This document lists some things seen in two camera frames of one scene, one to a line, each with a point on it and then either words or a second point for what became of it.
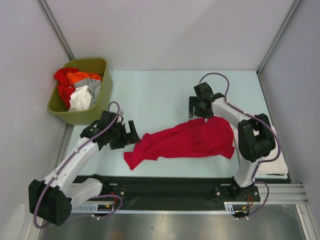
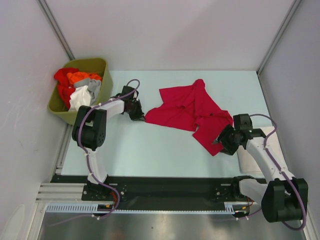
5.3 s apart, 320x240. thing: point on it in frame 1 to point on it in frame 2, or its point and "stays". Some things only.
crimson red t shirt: x=205 y=137 to x=188 y=107
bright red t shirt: x=65 y=87 stays
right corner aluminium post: x=279 y=36 stays
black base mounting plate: x=166 y=189 stays
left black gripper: x=130 y=138 to x=139 y=113
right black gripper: x=193 y=102 to x=227 y=148
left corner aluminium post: x=56 y=29 stays
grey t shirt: x=94 y=86 stays
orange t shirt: x=74 y=77 stays
